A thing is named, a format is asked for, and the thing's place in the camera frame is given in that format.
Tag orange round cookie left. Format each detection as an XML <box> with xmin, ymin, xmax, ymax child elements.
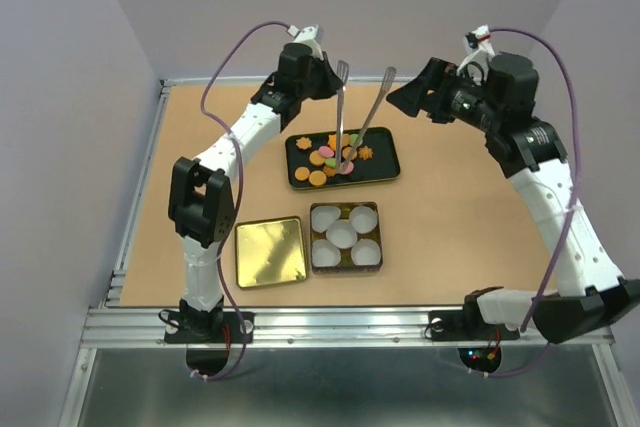
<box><xmin>294</xmin><ymin>166</ymin><xmax>310</xmax><ymax>182</ymax></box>

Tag green round cookie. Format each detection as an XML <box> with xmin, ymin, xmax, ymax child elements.
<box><xmin>349</xmin><ymin>134</ymin><xmax>363</xmax><ymax>147</ymax></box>

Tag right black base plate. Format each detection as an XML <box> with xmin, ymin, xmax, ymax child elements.
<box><xmin>424</xmin><ymin>309</ymin><xmax>520</xmax><ymax>342</ymax></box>

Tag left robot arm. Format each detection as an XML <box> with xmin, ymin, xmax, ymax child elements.
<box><xmin>159</xmin><ymin>40</ymin><xmax>344</xmax><ymax>343</ymax></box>

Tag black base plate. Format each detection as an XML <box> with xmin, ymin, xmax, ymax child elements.
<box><xmin>424</xmin><ymin>309</ymin><xmax>520</xmax><ymax>342</ymax></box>
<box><xmin>158</xmin><ymin>309</ymin><xmax>254</xmax><ymax>345</ymax></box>

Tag gold tin lid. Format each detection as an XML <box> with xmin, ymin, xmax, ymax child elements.
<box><xmin>235</xmin><ymin>216</ymin><xmax>308</xmax><ymax>290</ymax></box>

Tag orange round cookie middle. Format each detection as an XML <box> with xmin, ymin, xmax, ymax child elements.
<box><xmin>309</xmin><ymin>151</ymin><xmax>326</xmax><ymax>167</ymax></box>

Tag gold cookie tin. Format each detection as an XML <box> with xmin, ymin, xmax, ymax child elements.
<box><xmin>309</xmin><ymin>202</ymin><xmax>383</xmax><ymax>275</ymax></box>

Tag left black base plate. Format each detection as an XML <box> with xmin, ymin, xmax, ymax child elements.
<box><xmin>158</xmin><ymin>309</ymin><xmax>254</xmax><ymax>345</ymax></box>

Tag black cookie tray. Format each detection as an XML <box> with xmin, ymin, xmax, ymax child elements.
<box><xmin>285</xmin><ymin>127</ymin><xmax>401</xmax><ymax>190</ymax></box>

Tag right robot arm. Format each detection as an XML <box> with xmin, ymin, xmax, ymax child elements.
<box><xmin>387</xmin><ymin>53</ymin><xmax>639</xmax><ymax>344</ymax></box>

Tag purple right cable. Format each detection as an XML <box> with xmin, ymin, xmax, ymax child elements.
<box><xmin>469</xmin><ymin>26</ymin><xmax>584</xmax><ymax>379</ymax></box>

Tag orange round cookie bottom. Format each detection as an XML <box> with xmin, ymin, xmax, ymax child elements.
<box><xmin>308</xmin><ymin>170</ymin><xmax>327</xmax><ymax>187</ymax></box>

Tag white paper cup top-left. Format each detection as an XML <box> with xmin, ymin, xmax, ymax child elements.
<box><xmin>310</xmin><ymin>205</ymin><xmax>341</xmax><ymax>233</ymax></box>

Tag orange flower cookie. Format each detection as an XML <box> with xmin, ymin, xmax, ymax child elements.
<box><xmin>295</xmin><ymin>137</ymin><xmax>312</xmax><ymax>151</ymax></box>

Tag orange star cookie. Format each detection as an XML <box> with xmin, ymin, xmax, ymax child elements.
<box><xmin>358</xmin><ymin>146</ymin><xmax>374</xmax><ymax>160</ymax></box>

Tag white paper cup top-right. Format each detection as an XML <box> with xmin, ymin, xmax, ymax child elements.
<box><xmin>349</xmin><ymin>205</ymin><xmax>378</xmax><ymax>234</ymax></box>

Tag aluminium front rail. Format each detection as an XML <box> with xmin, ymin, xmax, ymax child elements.
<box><xmin>79</xmin><ymin>302</ymin><xmax>615</xmax><ymax>349</ymax></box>

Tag white paper cup bottom-right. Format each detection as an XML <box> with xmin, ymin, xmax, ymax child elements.
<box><xmin>351</xmin><ymin>239</ymin><xmax>382</xmax><ymax>266</ymax></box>

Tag white paper cup bottom-left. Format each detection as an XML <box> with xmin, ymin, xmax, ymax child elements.
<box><xmin>311</xmin><ymin>239</ymin><xmax>341</xmax><ymax>268</ymax></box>

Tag pink round cookie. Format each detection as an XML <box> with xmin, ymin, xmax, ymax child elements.
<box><xmin>318</xmin><ymin>145</ymin><xmax>335</xmax><ymax>158</ymax></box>

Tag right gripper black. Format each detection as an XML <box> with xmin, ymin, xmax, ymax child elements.
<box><xmin>384</xmin><ymin>57</ymin><xmax>502</xmax><ymax>133</ymax></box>

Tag white paper cup centre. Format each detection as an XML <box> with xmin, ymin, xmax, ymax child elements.
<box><xmin>325</xmin><ymin>219</ymin><xmax>358</xmax><ymax>249</ymax></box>

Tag orange round cookie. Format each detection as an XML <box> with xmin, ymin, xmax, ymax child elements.
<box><xmin>309</xmin><ymin>151</ymin><xmax>326</xmax><ymax>167</ymax></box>
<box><xmin>294</xmin><ymin>166</ymin><xmax>310</xmax><ymax>182</ymax></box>
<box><xmin>308</xmin><ymin>170</ymin><xmax>327</xmax><ymax>187</ymax></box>

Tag orange bear cookie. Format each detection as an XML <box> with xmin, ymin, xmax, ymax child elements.
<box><xmin>327</xmin><ymin>133</ymin><xmax>346</xmax><ymax>152</ymax></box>

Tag pink cookie lower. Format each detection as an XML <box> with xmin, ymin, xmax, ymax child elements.
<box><xmin>337</xmin><ymin>161</ymin><xmax>354</xmax><ymax>175</ymax></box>

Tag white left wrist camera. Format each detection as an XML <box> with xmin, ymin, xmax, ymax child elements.
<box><xmin>287</xmin><ymin>25</ymin><xmax>323</xmax><ymax>59</ymax></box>

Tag metal tongs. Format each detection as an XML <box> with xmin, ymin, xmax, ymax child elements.
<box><xmin>333</xmin><ymin>60</ymin><xmax>398</xmax><ymax>172</ymax></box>

